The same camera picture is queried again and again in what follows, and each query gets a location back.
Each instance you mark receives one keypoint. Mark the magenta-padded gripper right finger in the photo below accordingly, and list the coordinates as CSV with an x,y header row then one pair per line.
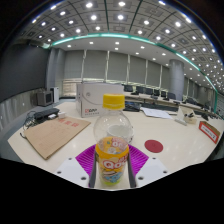
x,y
137,156

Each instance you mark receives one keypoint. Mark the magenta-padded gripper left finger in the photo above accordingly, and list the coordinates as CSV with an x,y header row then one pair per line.
x,y
85,157

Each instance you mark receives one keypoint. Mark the yellow-capped clear drink bottle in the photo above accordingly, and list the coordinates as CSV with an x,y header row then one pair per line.
x,y
112,163

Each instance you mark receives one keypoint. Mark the flat round red coaster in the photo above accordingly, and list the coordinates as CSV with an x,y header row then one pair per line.
x,y
153,146

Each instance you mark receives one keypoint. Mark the white paper sheets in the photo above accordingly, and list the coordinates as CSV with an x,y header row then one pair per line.
x,y
156,113

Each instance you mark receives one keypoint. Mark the small white block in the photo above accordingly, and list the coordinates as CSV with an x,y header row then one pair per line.
x,y
61,115

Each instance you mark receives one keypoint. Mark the white power strip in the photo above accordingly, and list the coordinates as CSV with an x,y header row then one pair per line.
x,y
181,122

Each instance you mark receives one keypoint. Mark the white cardboard paper box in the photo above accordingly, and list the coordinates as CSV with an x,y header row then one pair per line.
x,y
95,100

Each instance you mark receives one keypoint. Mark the black flat device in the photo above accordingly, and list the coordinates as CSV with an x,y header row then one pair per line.
x,y
46,113

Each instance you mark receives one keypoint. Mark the open white box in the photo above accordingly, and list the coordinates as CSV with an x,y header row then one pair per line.
x,y
188,116

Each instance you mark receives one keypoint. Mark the row of black chairs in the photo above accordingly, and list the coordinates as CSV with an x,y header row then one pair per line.
x,y
146,90

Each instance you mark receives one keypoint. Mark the grey box monitor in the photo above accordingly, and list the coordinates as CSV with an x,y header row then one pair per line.
x,y
44,98

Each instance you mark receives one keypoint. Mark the red and white box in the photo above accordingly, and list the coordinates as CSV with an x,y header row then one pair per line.
x,y
209,131

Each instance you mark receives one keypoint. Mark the ceiling lights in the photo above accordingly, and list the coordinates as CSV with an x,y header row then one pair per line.
x,y
120,16

